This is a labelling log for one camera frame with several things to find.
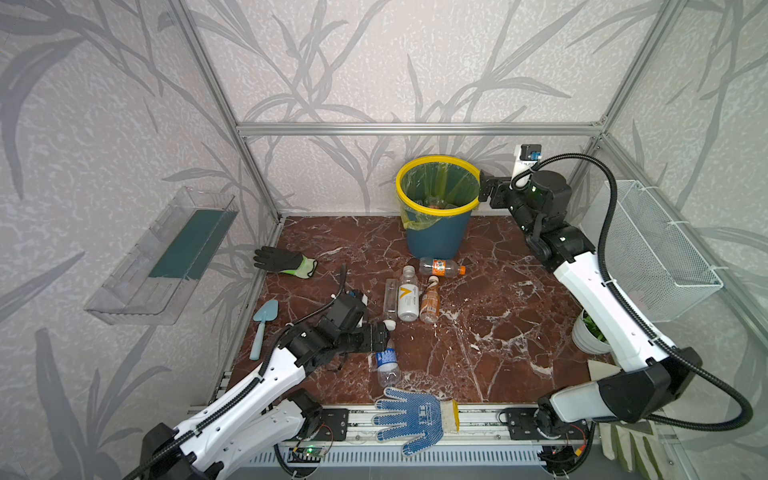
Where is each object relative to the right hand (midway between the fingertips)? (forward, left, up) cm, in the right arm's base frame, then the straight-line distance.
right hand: (500, 163), depth 70 cm
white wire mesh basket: (-20, -31, -11) cm, 39 cm away
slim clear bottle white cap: (-17, +27, -39) cm, 50 cm away
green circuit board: (-54, +47, -44) cm, 84 cm away
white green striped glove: (-52, -32, -43) cm, 75 cm away
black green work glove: (+2, +66, -43) cm, 79 cm away
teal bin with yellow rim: (+19, +12, -27) cm, 35 cm away
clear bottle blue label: (-34, +28, -40) cm, 60 cm away
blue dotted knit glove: (-45, +20, -44) cm, 66 cm away
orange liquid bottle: (-15, +15, -40) cm, 45 cm away
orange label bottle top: (-3, +11, -40) cm, 41 cm away
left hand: (-28, +29, -31) cm, 51 cm away
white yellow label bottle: (-14, +22, -39) cm, 47 cm away
